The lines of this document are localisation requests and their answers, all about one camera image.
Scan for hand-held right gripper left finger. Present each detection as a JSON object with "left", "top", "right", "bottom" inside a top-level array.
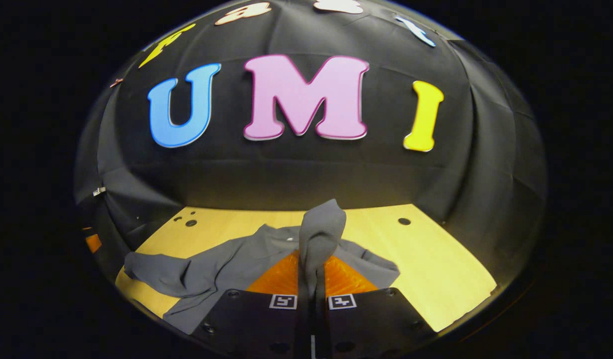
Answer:
[{"left": 192, "top": 249, "right": 313, "bottom": 359}]

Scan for black backdrop cloth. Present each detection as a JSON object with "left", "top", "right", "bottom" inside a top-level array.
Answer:
[{"left": 73, "top": 0, "right": 549, "bottom": 300}]

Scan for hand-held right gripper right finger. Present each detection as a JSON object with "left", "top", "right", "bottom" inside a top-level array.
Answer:
[{"left": 312, "top": 254, "right": 435, "bottom": 359}]

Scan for grey collared shirt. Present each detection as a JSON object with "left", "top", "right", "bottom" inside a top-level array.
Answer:
[{"left": 124, "top": 199, "right": 402, "bottom": 336}]

